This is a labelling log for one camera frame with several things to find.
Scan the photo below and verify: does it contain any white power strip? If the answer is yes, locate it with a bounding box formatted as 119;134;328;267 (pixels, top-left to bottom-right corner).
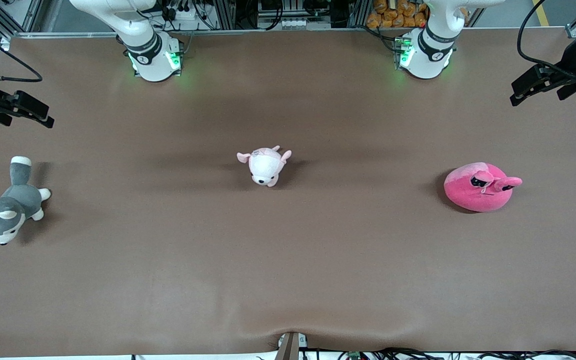
164;4;203;22

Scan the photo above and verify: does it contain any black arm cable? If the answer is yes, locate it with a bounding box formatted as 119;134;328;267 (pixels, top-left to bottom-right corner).
0;22;43;83
516;0;576;76

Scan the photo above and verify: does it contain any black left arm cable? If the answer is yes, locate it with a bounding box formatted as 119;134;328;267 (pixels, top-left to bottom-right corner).
516;0;576;76

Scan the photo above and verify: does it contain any aluminium table edge rail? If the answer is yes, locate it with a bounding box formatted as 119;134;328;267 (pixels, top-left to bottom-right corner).
10;27;569;40

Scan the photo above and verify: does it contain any grey white husky plush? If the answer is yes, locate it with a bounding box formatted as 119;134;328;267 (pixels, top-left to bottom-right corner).
0;156;52;246

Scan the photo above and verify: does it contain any orange snack pile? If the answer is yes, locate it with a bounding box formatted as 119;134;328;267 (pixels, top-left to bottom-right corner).
366;0;430;29

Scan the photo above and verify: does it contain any pink plush toy with sunglasses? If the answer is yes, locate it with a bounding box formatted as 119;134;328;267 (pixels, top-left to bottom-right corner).
443;162;523;213

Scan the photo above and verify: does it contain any black cable bundle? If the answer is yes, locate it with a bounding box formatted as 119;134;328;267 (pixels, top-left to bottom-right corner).
313;347;576;360

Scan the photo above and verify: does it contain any small white pink plush dog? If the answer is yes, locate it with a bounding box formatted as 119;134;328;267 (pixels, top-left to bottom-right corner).
237;145;292;188

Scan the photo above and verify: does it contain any white connector block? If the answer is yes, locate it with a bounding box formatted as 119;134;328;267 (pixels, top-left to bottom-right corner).
280;18;320;30

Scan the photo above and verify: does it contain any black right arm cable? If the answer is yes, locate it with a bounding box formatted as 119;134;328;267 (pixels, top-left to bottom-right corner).
0;22;43;83

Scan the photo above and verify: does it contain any aluminium frame post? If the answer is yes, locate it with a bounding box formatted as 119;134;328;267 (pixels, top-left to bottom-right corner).
213;0;237;30
348;0;372;29

